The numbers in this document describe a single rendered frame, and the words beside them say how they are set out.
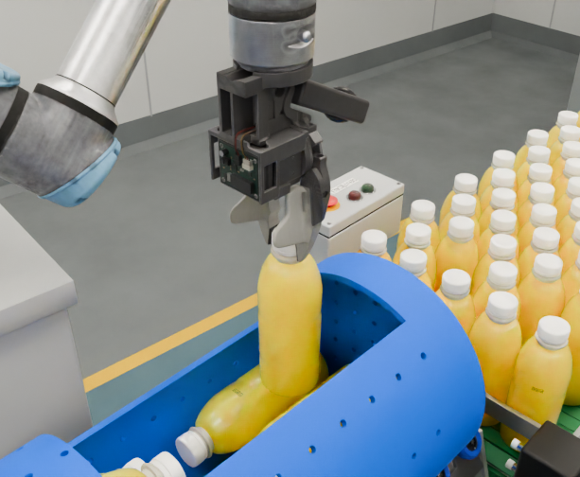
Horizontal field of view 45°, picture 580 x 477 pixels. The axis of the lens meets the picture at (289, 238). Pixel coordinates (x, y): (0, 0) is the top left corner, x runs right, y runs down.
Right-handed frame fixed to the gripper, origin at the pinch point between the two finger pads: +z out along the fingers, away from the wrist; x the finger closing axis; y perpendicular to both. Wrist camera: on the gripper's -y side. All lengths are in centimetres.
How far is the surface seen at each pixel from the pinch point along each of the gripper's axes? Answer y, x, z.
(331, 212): -31.2, -20.9, 19.4
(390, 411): 3.1, 16.8, 11.0
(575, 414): -38, 23, 39
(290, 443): 14.3, 14.1, 8.5
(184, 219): -117, -182, 130
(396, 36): -349, -239, 111
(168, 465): 22.1, 6.3, 11.3
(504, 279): -34.0, 9.3, 18.8
